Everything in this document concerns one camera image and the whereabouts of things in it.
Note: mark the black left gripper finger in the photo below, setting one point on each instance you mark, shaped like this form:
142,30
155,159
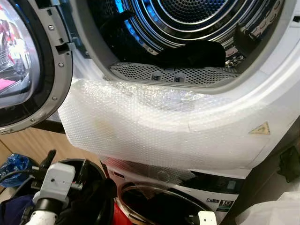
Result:
85,172
49,158

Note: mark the black garment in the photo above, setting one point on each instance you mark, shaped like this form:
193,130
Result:
197,55
91,201

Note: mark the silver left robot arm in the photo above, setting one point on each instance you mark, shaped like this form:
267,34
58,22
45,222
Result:
42,218

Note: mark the white washing machine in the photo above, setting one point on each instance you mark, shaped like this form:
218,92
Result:
234,174

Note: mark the black round laundry basket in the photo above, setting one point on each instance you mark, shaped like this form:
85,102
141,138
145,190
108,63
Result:
96,168

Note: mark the blue plastic bag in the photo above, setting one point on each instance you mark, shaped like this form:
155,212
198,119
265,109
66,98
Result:
14,166

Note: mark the dark blue garment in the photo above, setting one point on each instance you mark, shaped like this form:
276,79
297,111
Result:
14,211

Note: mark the red plastic container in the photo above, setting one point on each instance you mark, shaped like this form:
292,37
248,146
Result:
119,216

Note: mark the white plastic bag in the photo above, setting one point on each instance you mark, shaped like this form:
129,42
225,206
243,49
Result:
272,211

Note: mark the yellow triangle warning sticker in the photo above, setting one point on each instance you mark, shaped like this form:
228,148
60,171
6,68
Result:
261,130

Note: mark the clear bubble wrap sheet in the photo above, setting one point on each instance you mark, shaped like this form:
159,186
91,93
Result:
140,131

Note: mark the chrome ringed washer door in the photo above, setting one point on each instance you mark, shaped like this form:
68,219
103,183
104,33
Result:
154,206

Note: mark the round grey dryer door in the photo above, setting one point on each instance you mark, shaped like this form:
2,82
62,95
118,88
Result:
61,70

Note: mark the white tumble dryer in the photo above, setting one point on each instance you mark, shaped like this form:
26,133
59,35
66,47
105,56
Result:
262,93

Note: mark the washer warranty label sticker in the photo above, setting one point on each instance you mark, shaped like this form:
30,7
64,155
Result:
225,205

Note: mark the grey mesh lint filter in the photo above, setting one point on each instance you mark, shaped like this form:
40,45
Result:
140,72

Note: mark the black garment in drum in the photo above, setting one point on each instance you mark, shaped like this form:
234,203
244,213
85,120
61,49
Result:
197,55

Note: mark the steel dryer drum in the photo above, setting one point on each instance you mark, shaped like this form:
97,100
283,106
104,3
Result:
154,23

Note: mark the black metal bracket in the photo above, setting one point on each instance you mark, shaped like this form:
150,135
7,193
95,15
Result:
288,164

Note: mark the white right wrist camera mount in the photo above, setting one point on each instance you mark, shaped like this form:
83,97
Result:
207,219

